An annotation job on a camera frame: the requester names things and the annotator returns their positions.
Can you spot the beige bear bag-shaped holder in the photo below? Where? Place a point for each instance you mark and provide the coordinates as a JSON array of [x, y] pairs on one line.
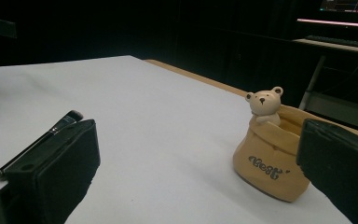
[[268, 155]]

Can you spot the dark keyboard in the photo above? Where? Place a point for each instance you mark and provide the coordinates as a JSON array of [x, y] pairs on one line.
[[341, 41]]

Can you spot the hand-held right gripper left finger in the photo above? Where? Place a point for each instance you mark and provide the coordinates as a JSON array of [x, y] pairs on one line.
[[52, 174]]

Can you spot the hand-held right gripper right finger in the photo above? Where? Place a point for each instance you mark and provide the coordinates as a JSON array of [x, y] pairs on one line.
[[341, 161]]

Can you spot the metal-legged side desk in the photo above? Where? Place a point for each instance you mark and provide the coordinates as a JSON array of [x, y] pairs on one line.
[[338, 81]]

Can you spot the computer monitor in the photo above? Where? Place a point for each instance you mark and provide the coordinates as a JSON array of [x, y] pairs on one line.
[[348, 11]]

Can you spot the black pen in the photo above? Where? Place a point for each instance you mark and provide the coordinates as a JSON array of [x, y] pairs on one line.
[[43, 137]]

